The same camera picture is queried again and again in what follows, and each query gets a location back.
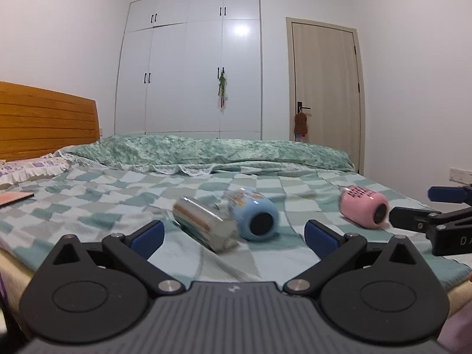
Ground stainless steel cup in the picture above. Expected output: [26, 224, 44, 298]
[173, 196, 238, 253]

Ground pink text cup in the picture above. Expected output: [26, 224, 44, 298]
[338, 186, 389, 229]

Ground blue cartoon cup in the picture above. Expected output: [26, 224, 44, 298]
[228, 188, 279, 241]

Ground checkered teal blanket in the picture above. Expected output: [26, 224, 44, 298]
[0, 161, 472, 296]

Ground green floral duvet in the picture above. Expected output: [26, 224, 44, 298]
[55, 134, 355, 176]

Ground pink book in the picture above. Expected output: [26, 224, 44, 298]
[0, 192, 35, 207]

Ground purple floral pillow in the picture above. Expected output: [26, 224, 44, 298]
[0, 154, 70, 189]

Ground wooden headboard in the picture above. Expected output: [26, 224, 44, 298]
[0, 81, 100, 161]

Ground beige wooden door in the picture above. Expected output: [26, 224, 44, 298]
[286, 17, 366, 173]

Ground green hanging ornament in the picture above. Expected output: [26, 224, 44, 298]
[218, 70, 227, 109]

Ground white wardrobe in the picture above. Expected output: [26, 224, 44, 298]
[114, 0, 263, 140]

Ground wall socket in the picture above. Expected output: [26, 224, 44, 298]
[449, 168, 472, 185]

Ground black door handle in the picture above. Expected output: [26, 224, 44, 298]
[297, 101, 311, 114]

